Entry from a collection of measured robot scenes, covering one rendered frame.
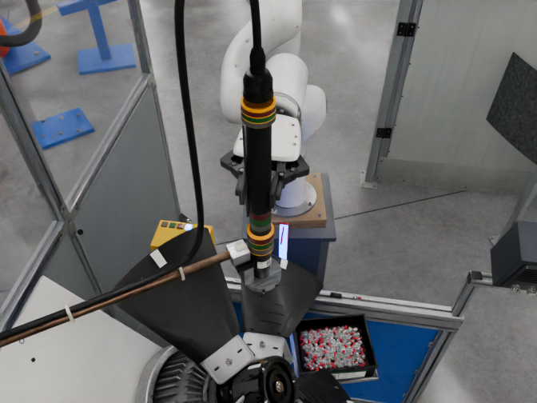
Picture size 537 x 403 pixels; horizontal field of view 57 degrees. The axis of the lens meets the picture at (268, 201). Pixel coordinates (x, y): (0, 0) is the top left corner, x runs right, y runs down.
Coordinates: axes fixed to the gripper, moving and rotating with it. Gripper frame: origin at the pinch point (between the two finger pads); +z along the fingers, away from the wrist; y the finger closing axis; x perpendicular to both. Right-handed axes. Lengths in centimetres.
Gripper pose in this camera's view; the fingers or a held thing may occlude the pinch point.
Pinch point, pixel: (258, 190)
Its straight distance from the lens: 70.9
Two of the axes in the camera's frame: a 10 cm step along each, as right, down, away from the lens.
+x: 0.0, -6.8, -7.3
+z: -1.5, 7.2, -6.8
